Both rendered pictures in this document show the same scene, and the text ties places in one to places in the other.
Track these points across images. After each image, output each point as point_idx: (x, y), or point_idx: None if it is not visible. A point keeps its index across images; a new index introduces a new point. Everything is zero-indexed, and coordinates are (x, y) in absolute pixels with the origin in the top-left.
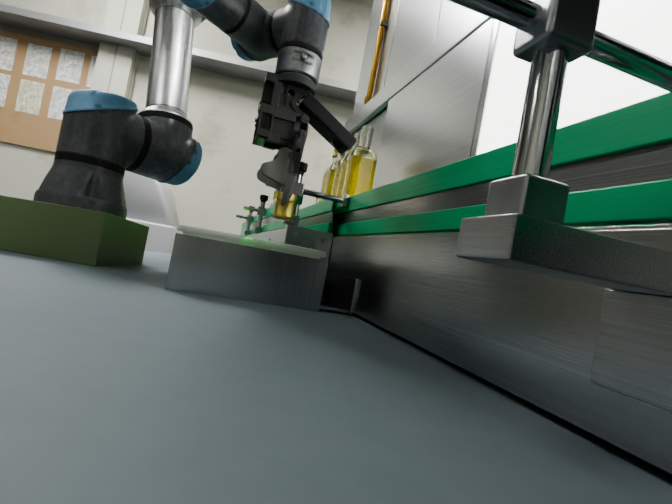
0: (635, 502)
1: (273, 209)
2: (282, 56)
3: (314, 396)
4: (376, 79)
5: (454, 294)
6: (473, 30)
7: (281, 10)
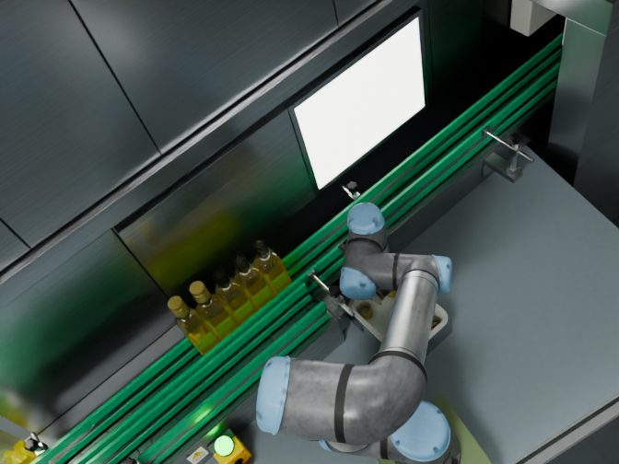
0: (505, 179)
1: (208, 405)
2: (387, 249)
3: (513, 220)
4: None
5: (444, 202)
6: (255, 121)
7: (379, 237)
